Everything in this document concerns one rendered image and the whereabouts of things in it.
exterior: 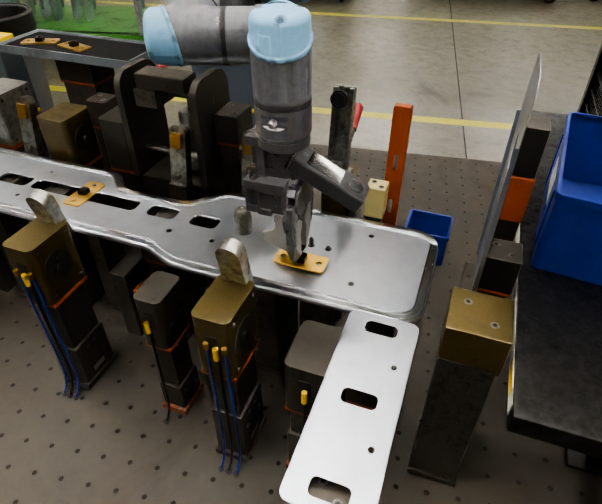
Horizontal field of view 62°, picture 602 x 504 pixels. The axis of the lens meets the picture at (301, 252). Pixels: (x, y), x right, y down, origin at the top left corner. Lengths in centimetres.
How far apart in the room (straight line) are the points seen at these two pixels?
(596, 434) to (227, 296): 46
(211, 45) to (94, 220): 41
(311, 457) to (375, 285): 30
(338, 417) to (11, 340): 82
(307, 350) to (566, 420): 32
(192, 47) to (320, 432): 51
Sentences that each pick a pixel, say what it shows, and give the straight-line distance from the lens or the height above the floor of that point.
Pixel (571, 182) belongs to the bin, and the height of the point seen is 103.
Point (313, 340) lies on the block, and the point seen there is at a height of 98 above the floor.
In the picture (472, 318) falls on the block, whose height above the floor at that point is 106.
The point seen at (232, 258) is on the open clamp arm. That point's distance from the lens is 66.
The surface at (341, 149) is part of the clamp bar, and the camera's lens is 90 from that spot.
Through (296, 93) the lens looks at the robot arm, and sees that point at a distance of 63.
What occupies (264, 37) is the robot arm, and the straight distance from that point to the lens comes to 61.
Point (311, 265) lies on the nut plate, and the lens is 79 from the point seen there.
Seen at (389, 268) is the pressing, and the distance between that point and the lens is 81.
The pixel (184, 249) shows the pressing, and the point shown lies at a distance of 85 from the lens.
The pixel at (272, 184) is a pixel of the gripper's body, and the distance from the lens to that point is 69.
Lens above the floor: 152
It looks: 39 degrees down
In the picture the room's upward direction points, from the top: straight up
